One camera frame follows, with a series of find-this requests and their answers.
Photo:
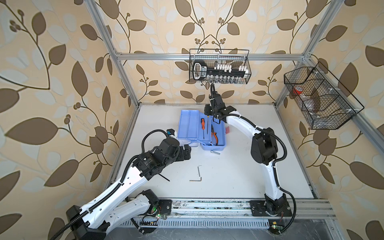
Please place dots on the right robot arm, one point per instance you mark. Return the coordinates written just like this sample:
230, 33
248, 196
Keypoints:
266, 149

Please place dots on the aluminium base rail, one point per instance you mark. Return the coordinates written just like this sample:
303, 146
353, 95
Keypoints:
304, 209

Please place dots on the wire basket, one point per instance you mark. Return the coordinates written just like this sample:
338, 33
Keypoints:
326, 103
234, 57

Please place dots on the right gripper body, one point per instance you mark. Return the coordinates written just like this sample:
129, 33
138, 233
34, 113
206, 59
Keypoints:
209, 111

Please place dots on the white and blue tool box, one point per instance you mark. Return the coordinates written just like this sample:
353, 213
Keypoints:
190, 131

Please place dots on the orange handled pliers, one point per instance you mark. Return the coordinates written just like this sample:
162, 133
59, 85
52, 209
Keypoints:
214, 136

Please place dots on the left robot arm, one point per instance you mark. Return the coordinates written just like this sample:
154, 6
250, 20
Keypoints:
96, 219

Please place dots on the red handled screwdriver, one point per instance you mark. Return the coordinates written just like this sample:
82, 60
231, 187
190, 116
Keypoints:
203, 127

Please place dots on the right wire basket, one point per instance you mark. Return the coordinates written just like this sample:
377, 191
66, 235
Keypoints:
326, 103

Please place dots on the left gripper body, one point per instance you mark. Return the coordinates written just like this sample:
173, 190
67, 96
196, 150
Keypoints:
178, 155

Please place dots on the black socket set holder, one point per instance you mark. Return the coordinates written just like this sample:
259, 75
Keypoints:
217, 73

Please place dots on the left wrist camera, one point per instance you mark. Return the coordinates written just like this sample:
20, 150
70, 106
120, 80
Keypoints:
171, 132

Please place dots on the back wire basket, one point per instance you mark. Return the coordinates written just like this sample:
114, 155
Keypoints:
234, 57

